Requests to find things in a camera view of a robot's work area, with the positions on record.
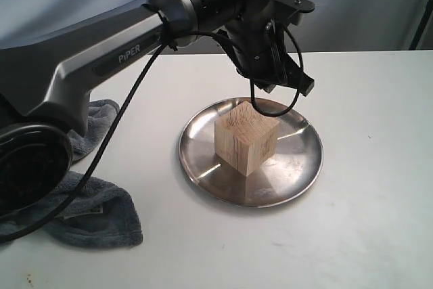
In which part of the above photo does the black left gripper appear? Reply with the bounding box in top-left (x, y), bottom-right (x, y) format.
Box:
top-left (217, 21), bottom-right (315, 96)

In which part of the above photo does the light wooden cube block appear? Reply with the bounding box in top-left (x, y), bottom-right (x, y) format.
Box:
top-left (214, 101), bottom-right (279, 177)

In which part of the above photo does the grey fleece towel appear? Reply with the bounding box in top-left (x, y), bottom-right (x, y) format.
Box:
top-left (1, 99), bottom-right (143, 249)

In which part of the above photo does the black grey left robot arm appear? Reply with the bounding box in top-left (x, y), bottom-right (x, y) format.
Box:
top-left (1, 0), bottom-right (315, 215)

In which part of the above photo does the round stainless steel plate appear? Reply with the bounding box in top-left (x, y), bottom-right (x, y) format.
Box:
top-left (178, 97), bottom-right (323, 208)

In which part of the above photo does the black stand pole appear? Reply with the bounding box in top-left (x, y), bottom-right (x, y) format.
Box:
top-left (408, 0), bottom-right (432, 51)

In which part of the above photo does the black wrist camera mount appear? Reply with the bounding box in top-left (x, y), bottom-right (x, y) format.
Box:
top-left (273, 0), bottom-right (315, 27)

